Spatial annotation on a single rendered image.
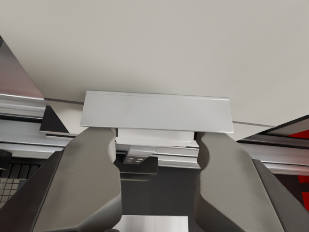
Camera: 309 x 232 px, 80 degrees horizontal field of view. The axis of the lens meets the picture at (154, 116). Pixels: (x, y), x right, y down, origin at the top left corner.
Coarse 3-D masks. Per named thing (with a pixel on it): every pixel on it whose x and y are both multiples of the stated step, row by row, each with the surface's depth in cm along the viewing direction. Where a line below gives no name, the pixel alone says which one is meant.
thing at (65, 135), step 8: (48, 112) 21; (48, 120) 20; (56, 120) 20; (40, 128) 20; (48, 128) 20; (56, 128) 20; (64, 128) 20; (48, 136) 22; (56, 136) 22; (64, 136) 22; (72, 136) 22; (128, 144) 24
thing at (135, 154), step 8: (128, 152) 27; (136, 152) 27; (144, 152) 26; (152, 152) 26; (120, 160) 39; (128, 160) 34; (136, 160) 34; (144, 160) 40; (152, 160) 41; (120, 168) 38; (128, 168) 39; (136, 168) 39; (144, 168) 40; (152, 168) 40; (120, 176) 39; (128, 176) 39; (136, 176) 40; (144, 176) 40
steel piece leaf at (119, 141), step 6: (132, 144) 23; (138, 144) 23; (144, 144) 23; (150, 144) 23; (156, 144) 22; (162, 144) 22; (168, 144) 22; (174, 144) 22; (180, 144) 22; (186, 144) 22
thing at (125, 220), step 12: (132, 216) 20; (144, 216) 20; (156, 216) 21; (168, 216) 21; (180, 216) 21; (120, 228) 19; (132, 228) 20; (144, 228) 20; (156, 228) 20; (168, 228) 20; (180, 228) 21
